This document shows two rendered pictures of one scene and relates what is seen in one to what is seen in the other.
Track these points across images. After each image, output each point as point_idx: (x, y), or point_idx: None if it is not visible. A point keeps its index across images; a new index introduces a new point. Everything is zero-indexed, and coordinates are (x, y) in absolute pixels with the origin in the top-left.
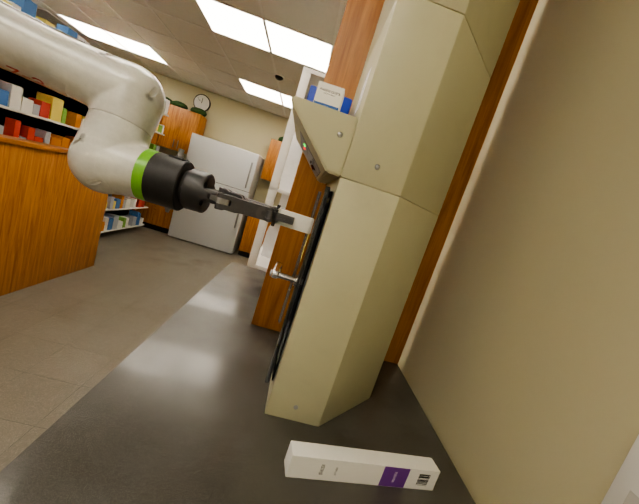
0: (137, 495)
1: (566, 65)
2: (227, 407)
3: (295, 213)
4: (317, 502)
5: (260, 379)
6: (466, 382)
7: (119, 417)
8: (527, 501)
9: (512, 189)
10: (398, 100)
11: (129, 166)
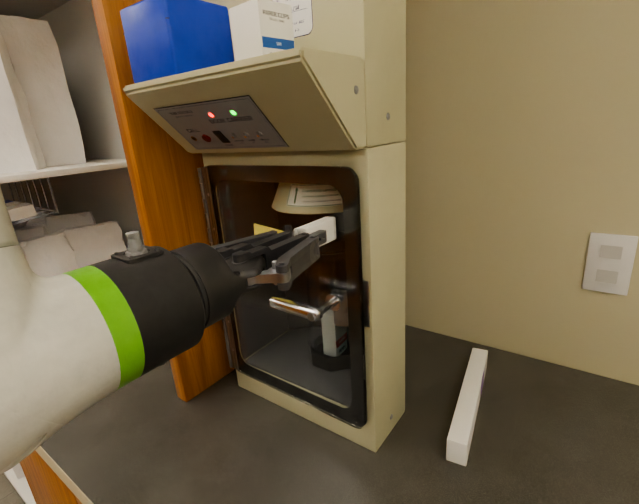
0: None
1: None
2: (356, 488)
3: (318, 223)
4: (495, 452)
5: (314, 435)
6: (427, 275)
7: None
8: (529, 319)
9: None
10: (386, 17)
11: (104, 345)
